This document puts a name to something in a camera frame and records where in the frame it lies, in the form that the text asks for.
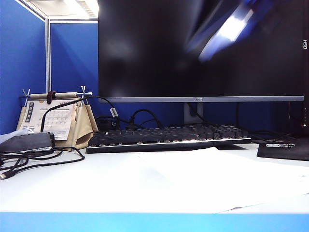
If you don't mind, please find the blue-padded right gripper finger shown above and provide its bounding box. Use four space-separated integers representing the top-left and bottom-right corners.
187 0 274 62

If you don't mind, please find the white wrinkled paper sheet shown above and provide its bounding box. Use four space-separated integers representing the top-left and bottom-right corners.
134 145 309 215

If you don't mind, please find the large black computer monitor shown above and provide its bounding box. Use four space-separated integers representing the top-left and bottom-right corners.
97 0 305 103

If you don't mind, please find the black HSD monitor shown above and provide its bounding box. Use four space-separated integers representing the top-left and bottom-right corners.
288 0 309 139

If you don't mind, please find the grey monitor stand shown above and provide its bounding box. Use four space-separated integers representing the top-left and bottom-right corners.
184 101 205 125

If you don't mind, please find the black mechanical keyboard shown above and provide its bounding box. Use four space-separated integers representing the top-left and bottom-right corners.
85 123 253 154

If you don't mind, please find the black mouse pad with label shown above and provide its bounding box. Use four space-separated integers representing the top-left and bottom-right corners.
256 138 309 161

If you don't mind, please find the small black adapter box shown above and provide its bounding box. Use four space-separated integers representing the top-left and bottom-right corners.
96 116 117 132

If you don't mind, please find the beige canvas desk organizer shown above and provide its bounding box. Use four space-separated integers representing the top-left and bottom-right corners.
15 85 99 149

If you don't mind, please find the white calendar card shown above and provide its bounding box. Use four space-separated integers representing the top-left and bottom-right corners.
20 98 77 141

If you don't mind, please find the dark grey pouch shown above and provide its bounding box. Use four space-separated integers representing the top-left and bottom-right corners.
0 131 56 153

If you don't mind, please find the black monitor cable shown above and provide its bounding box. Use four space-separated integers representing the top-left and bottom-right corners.
187 102 211 125

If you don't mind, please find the thin black desk cable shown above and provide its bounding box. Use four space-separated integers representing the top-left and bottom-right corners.
235 102 298 144

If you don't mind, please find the black looped cable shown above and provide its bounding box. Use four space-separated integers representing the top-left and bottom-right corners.
120 109 165 129

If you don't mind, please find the black cable with white tag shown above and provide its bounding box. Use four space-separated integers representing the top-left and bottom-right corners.
39 96 119 133

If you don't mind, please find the aluminium partition post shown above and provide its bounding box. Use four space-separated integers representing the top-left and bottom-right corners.
44 17 52 94

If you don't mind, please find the black cable with USB plug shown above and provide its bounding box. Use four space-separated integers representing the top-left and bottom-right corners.
0 145 86 181

